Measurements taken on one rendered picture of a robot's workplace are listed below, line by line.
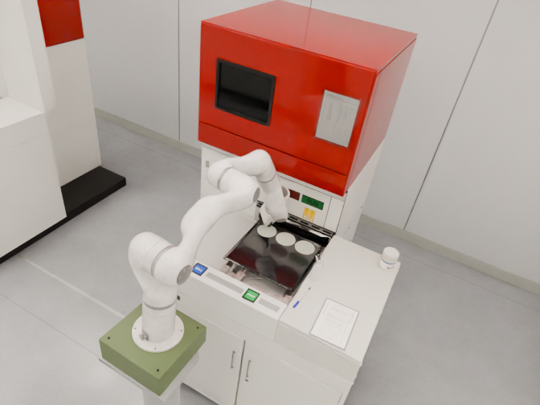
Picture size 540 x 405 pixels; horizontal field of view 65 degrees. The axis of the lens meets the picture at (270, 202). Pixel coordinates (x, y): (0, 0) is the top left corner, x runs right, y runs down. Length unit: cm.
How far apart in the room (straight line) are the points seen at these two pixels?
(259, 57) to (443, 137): 187
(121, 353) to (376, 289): 107
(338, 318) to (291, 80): 100
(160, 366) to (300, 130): 110
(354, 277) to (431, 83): 176
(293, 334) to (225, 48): 124
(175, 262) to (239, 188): 35
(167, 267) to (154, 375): 42
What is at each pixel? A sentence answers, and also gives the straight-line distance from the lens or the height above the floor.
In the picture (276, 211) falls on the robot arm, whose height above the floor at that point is 117.
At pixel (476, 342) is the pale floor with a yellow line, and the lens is 336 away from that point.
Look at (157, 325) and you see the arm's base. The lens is 160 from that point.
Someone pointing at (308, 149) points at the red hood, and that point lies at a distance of 191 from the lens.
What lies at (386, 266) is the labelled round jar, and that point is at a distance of 202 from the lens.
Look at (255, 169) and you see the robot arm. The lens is 163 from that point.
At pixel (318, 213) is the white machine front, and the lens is 211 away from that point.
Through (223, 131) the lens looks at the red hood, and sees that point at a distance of 211.
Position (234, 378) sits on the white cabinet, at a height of 41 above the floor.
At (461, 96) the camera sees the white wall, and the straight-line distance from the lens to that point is 328.
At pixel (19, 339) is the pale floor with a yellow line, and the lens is 301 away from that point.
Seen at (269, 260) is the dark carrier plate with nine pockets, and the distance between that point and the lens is 202.
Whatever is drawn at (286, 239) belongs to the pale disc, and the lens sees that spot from 215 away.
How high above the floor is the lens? 231
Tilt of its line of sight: 36 degrees down
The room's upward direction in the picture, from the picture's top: 9 degrees clockwise
